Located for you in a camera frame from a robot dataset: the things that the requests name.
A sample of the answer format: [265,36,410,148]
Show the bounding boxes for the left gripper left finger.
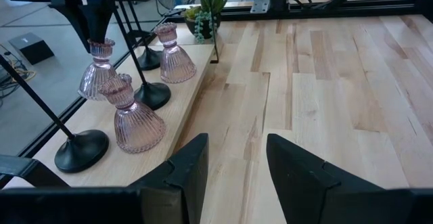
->
[127,132,210,224]

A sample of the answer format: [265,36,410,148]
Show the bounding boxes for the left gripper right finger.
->
[266,133,388,224]

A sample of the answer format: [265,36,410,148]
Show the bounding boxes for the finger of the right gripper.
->
[50,2,91,53]
[84,1,114,44]

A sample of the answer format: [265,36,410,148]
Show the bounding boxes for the pink ribbed glass candle holder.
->
[97,73,167,154]
[154,22,198,85]
[77,37,118,102]

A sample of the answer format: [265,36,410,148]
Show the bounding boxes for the black metal candlestick holder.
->
[111,7,172,111]
[125,0,164,71]
[0,54,110,174]

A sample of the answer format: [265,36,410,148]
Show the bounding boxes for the black box with white label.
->
[8,32,55,66]

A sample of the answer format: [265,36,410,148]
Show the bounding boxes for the wooden shelf riser black legs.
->
[0,0,220,188]

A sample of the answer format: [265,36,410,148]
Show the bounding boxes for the artificial succulents in black pot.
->
[183,0,232,45]

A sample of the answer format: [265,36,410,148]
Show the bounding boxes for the tangled floor cables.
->
[0,44,37,99]

